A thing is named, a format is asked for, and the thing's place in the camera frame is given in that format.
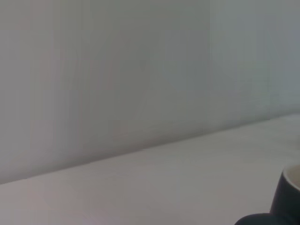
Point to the dark blue ceramic mug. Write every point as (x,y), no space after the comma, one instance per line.
(287,201)

